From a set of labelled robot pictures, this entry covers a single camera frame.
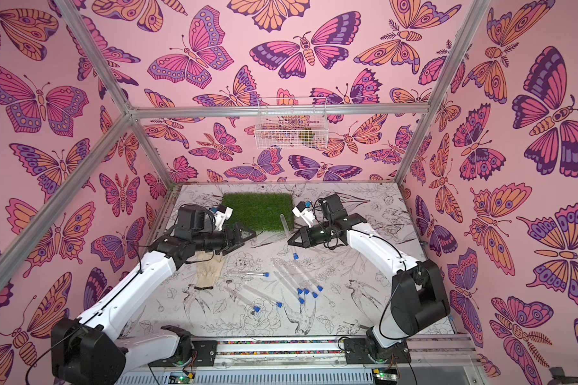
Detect test tube blue stopper left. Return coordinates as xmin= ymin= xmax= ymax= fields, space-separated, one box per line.
xmin=228 ymin=270 xmax=270 ymax=278

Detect test tube blue stopper centre three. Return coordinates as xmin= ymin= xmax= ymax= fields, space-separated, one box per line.
xmin=293 ymin=259 xmax=324 ymax=294

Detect test tube blue stopper front-middle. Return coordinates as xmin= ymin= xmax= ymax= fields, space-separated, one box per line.
xmin=242 ymin=286 xmax=283 ymax=308

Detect beige work glove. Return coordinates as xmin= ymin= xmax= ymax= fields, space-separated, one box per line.
xmin=195 ymin=251 xmax=225 ymax=290

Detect clear test tube one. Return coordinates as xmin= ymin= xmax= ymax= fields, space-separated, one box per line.
xmin=273 ymin=262 xmax=305 ymax=305
xmin=279 ymin=214 xmax=292 ymax=240

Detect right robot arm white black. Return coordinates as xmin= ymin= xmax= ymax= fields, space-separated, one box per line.
xmin=287 ymin=194 xmax=451 ymax=361

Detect white wire basket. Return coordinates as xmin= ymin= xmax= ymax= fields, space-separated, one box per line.
xmin=253 ymin=97 xmax=329 ymax=151

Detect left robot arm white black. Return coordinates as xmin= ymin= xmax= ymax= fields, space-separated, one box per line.
xmin=50 ymin=204 xmax=256 ymax=384

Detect green artificial grass mat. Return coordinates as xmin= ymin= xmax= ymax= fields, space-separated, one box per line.
xmin=222 ymin=192 xmax=294 ymax=233

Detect test tube blue stopper centre two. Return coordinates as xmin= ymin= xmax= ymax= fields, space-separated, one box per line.
xmin=283 ymin=261 xmax=312 ymax=295

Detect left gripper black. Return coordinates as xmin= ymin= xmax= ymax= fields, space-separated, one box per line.
xmin=193 ymin=224 xmax=257 ymax=255

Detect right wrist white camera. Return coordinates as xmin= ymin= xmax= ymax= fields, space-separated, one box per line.
xmin=292 ymin=201 xmax=316 ymax=228

